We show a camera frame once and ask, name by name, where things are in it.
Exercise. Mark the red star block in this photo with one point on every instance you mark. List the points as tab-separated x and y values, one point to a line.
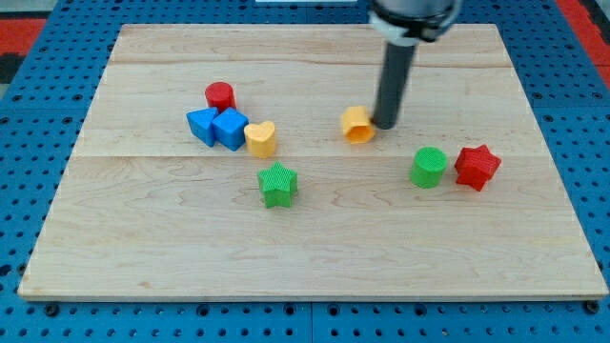
476	166

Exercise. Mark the yellow heart block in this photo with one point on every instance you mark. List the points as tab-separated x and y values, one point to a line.
260	139

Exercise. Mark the blue triangle block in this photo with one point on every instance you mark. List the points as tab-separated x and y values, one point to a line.
201	124

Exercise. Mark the light wooden board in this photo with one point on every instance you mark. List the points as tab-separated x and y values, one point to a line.
145	211

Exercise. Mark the blue cube block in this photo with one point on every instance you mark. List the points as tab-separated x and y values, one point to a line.
229	128

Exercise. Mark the green cylinder block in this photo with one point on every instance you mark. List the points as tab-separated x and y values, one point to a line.
428	167

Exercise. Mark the green star block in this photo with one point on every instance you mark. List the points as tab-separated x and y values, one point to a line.
277	185

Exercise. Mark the yellow pentagon block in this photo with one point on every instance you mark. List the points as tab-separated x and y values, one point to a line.
356	125

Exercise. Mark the red cylinder block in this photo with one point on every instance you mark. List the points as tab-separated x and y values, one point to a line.
220	95

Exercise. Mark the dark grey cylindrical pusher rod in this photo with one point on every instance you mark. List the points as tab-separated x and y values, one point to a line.
393	79

